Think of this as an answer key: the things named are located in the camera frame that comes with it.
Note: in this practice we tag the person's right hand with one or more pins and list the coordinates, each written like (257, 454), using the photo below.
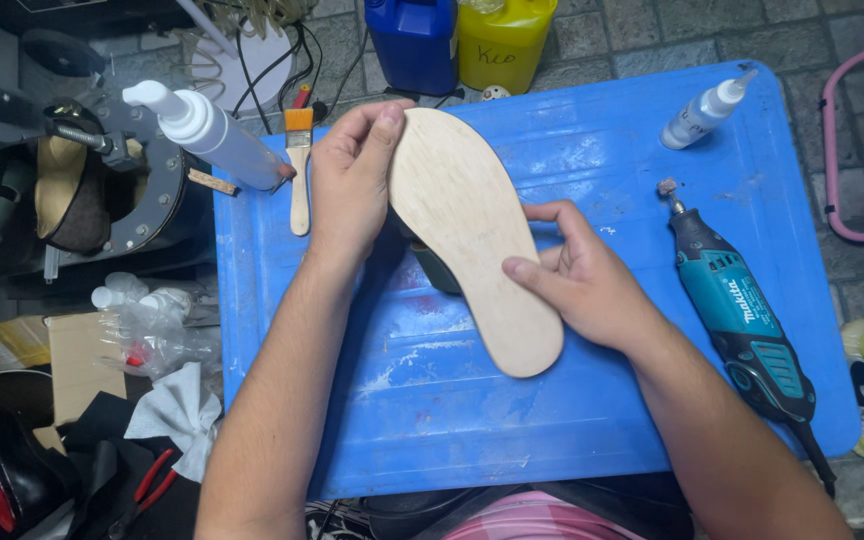
(589, 289)

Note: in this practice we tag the person's left hand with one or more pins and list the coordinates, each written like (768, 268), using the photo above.
(346, 180)

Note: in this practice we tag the beige shoe insole board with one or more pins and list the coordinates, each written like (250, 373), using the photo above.
(469, 232)

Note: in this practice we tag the wooden brush with orange ferrule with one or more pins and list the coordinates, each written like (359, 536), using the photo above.
(298, 165)

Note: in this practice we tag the blue plastic work tray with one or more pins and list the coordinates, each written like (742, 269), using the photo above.
(537, 300)

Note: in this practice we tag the small wooden block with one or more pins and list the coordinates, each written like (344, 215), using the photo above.
(212, 181)

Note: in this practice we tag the large white squeeze bottle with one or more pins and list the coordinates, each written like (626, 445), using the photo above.
(207, 131)

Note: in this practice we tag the teal rotary tool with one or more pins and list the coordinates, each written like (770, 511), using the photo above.
(739, 315)

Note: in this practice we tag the white round disc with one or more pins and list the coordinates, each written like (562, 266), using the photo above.
(244, 64)

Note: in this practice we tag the blue plastic jerrycan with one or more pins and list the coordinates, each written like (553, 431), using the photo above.
(413, 41)

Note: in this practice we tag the small white perforated ball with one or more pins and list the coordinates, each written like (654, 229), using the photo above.
(496, 93)

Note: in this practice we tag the yellow plastic jerrycan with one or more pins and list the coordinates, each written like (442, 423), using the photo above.
(503, 45)

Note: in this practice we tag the small white squeeze bottle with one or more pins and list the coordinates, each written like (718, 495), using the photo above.
(702, 112)

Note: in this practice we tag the person's pink checked clothing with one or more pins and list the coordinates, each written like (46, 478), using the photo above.
(537, 519)

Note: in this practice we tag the clear plastic bag with bottles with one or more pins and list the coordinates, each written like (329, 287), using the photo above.
(151, 322)

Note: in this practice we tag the white crumpled cloth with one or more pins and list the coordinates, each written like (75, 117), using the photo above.
(177, 420)

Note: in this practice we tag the grey shoe press machine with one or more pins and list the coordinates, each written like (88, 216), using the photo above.
(49, 165)

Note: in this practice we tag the brown cardboard piece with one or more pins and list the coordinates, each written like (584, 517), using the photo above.
(83, 367)

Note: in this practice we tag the black and red shoe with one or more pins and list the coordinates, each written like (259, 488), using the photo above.
(4, 472)

